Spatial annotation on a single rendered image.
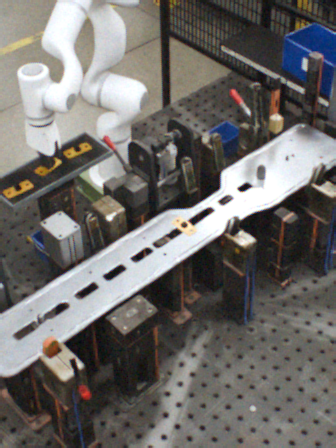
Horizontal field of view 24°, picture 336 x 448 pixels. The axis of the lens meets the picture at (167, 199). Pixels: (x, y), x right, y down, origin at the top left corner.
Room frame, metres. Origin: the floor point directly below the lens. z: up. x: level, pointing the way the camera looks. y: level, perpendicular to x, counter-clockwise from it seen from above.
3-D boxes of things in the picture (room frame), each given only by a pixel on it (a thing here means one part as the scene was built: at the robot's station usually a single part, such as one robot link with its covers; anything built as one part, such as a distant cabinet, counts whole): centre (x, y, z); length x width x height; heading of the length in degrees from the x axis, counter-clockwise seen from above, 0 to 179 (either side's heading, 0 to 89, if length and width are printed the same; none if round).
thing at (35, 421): (1.31, 0.42, 0.84); 0.18 x 0.06 x 0.29; 41
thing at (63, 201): (1.83, 0.34, 0.92); 0.10 x 0.08 x 0.45; 131
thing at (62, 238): (1.64, 0.31, 0.90); 0.13 x 0.10 x 0.41; 41
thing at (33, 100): (1.83, 0.35, 1.44); 0.09 x 0.08 x 0.13; 63
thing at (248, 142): (2.16, -0.29, 0.88); 0.07 x 0.06 x 0.35; 41
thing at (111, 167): (2.24, 0.19, 0.88); 0.19 x 0.19 x 0.18
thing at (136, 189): (1.86, 0.10, 0.89); 0.13 x 0.11 x 0.38; 41
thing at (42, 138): (1.83, 0.35, 1.29); 0.10 x 0.07 x 0.11; 51
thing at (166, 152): (1.95, 0.01, 0.94); 0.18 x 0.13 x 0.49; 131
